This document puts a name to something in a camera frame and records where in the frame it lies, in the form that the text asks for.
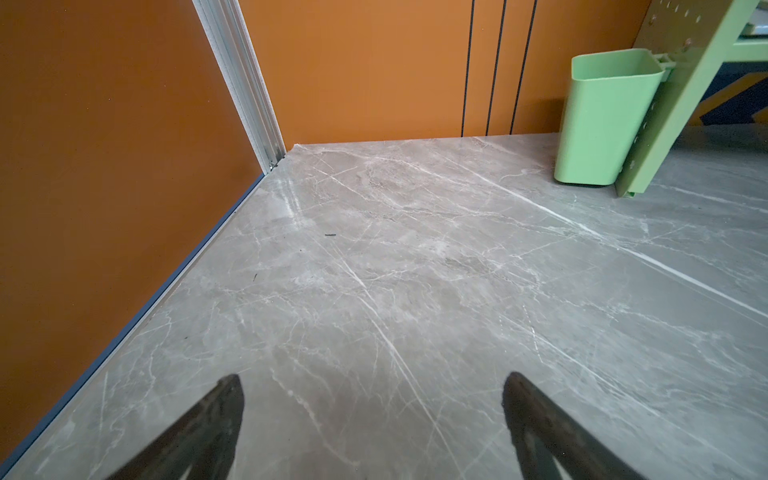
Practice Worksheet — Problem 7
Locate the green wooden two-tier shelf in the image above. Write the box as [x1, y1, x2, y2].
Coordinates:
[615, 0, 767, 197]

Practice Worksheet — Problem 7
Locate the small green box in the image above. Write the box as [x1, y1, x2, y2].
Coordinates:
[554, 48, 675, 186]

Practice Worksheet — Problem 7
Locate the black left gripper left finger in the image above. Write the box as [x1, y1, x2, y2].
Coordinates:
[110, 374, 245, 479]

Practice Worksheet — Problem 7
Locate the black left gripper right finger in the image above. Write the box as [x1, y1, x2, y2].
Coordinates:
[502, 372, 643, 479]

